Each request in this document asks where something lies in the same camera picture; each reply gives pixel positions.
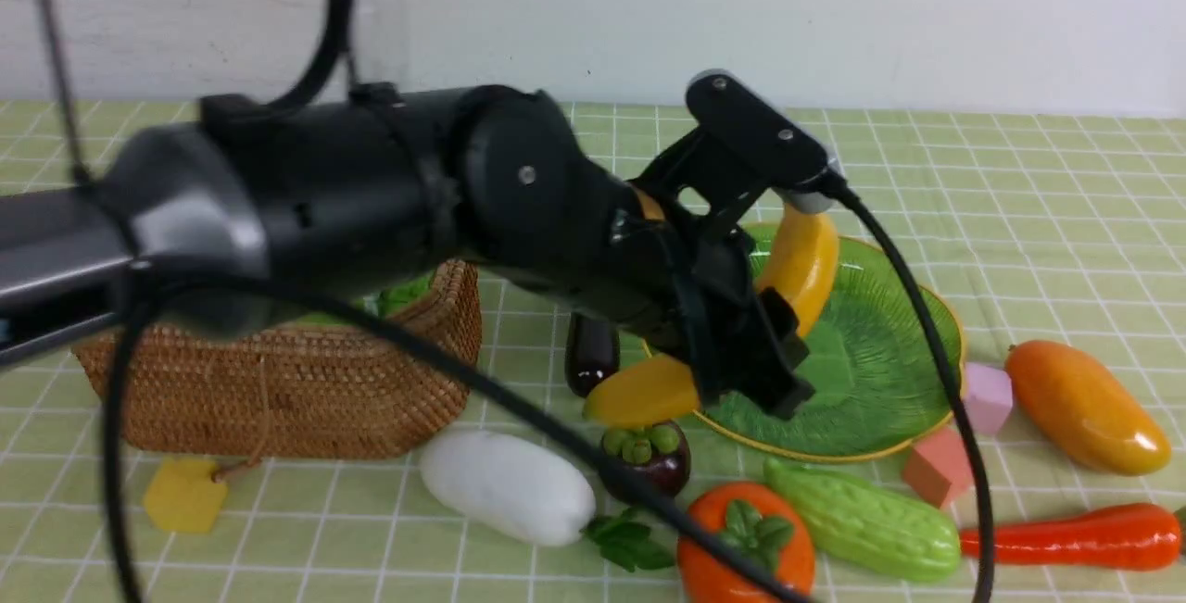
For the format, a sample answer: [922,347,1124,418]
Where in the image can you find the woven wicker basket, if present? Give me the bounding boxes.
[72,258,483,461]

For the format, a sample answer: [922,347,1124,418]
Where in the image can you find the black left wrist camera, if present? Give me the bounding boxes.
[635,69,839,243]

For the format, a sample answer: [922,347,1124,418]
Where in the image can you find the dark purple toy eggplant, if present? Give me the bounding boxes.
[563,313,620,396]

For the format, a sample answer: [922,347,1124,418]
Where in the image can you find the dark purple toy mangosteen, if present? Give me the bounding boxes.
[600,421,693,499]

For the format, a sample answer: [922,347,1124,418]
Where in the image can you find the pink foam cube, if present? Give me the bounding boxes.
[963,362,1014,437]

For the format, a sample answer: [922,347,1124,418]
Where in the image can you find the green fabric basket liner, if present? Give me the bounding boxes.
[288,272,434,328]

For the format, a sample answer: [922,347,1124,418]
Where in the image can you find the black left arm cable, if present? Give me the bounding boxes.
[23,0,997,603]

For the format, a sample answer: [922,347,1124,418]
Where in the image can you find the white toy radish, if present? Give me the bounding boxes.
[419,429,677,573]

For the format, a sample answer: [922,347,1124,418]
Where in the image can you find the salmon red foam cube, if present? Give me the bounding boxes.
[901,427,974,509]

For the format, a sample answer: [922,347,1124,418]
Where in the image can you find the yellow toy banana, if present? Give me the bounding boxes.
[582,205,839,427]

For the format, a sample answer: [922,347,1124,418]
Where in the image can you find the red orange toy carrot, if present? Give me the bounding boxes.
[991,503,1182,572]

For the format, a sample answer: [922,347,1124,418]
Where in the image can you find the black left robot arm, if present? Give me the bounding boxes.
[1,70,825,418]

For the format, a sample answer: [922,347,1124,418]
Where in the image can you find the orange yellow toy mango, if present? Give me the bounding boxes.
[1005,339,1172,477]

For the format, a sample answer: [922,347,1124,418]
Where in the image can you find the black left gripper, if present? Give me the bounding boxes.
[593,186,816,421]

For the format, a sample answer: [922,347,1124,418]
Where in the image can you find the green toy bitter gourd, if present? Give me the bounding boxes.
[763,459,962,584]

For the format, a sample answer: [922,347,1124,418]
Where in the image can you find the green glass leaf plate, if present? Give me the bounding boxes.
[693,236,952,464]

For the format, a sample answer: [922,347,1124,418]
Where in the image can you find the orange toy persimmon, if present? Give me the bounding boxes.
[676,482,816,602]

